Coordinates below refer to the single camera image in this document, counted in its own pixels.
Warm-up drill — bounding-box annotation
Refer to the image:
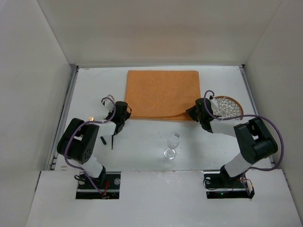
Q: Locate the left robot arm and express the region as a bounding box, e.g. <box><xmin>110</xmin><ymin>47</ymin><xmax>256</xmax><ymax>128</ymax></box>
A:
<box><xmin>57</xmin><ymin>97</ymin><xmax>132</xmax><ymax>188</ymax></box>

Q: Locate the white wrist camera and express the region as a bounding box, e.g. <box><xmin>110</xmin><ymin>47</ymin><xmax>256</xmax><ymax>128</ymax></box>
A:
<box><xmin>209</xmin><ymin>96</ymin><xmax>218</xmax><ymax>110</ymax></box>
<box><xmin>101</xmin><ymin>95</ymin><xmax>116</xmax><ymax>112</ymax></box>

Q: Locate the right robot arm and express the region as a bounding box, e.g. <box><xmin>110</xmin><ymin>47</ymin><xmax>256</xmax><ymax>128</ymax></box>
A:
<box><xmin>186</xmin><ymin>98</ymin><xmax>278</xmax><ymax>185</ymax></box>

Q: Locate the floral patterned plate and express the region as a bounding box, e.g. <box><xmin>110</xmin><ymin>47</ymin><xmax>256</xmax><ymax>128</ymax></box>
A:
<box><xmin>213</xmin><ymin>96</ymin><xmax>244</xmax><ymax>120</ymax></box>

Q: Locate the gold fork dark handle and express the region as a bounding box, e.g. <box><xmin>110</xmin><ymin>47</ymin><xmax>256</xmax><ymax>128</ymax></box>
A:
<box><xmin>89</xmin><ymin>117</ymin><xmax>107</xmax><ymax>145</ymax></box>

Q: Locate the clear wine glass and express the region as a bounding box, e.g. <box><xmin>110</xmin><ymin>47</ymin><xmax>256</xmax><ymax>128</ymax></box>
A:
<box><xmin>163</xmin><ymin>132</ymin><xmax>181</xmax><ymax>160</ymax></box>

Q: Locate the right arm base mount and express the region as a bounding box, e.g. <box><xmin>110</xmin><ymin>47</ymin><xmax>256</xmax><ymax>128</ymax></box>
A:
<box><xmin>203</xmin><ymin>171</ymin><xmax>255</xmax><ymax>199</ymax></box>

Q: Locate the orange cloth placemat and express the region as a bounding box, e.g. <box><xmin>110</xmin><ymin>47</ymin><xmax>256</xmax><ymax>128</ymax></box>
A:
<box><xmin>125</xmin><ymin>70</ymin><xmax>201</xmax><ymax>121</ymax></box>

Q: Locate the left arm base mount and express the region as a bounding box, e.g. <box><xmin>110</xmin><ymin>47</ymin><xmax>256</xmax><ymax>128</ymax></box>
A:
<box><xmin>74</xmin><ymin>172</ymin><xmax>121</xmax><ymax>200</ymax></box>

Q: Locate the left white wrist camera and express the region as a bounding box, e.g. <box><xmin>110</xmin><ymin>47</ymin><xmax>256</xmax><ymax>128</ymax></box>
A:
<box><xmin>101</xmin><ymin>95</ymin><xmax>116</xmax><ymax>112</ymax></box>

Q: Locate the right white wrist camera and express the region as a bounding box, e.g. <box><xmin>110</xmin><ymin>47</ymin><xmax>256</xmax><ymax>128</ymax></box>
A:
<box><xmin>209</xmin><ymin>96</ymin><xmax>218</xmax><ymax>110</ymax></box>

